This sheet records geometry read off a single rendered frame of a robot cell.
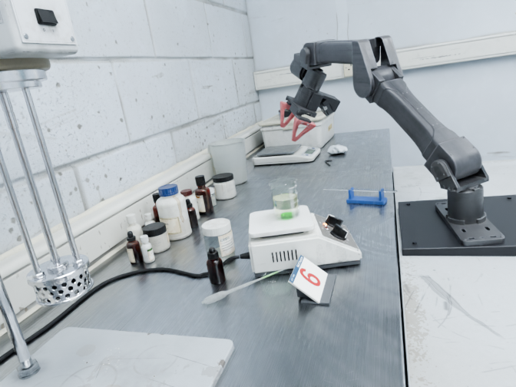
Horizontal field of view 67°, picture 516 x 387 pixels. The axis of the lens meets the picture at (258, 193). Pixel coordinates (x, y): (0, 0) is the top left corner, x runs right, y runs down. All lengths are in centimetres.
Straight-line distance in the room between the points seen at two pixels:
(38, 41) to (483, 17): 198
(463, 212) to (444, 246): 9
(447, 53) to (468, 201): 136
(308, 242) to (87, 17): 76
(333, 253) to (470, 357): 28
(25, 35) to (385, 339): 52
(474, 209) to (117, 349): 66
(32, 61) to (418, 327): 55
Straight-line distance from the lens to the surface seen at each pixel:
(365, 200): 105
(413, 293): 67
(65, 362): 66
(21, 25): 42
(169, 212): 96
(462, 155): 83
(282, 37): 222
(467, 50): 213
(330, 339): 58
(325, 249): 72
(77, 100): 102
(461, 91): 219
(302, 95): 117
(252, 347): 58
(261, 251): 71
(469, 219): 84
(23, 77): 46
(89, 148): 102
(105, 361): 62
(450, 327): 61
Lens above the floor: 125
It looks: 16 degrees down
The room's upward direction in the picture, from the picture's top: 9 degrees counter-clockwise
